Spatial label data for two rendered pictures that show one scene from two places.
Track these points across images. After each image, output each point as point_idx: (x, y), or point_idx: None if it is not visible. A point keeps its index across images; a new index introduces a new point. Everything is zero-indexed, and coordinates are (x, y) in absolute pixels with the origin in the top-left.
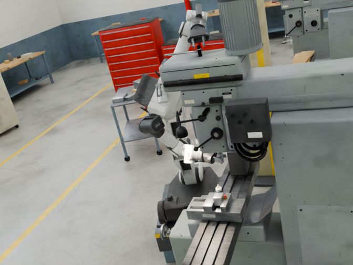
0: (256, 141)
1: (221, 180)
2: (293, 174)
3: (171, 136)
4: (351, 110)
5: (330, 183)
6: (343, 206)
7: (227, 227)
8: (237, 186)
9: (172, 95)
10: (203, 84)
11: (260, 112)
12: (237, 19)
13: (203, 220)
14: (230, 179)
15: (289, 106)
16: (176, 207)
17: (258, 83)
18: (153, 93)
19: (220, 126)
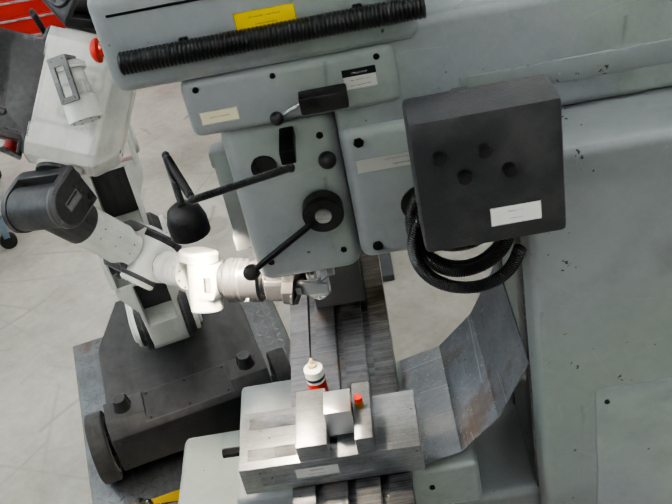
0: (518, 233)
1: (297, 330)
2: (595, 306)
3: (121, 229)
4: None
5: None
6: None
7: (384, 497)
8: (354, 346)
9: (108, 90)
10: (271, 47)
11: (543, 134)
12: None
13: (297, 488)
14: (321, 322)
15: (568, 93)
16: (149, 426)
17: (471, 23)
18: (37, 91)
19: (332, 187)
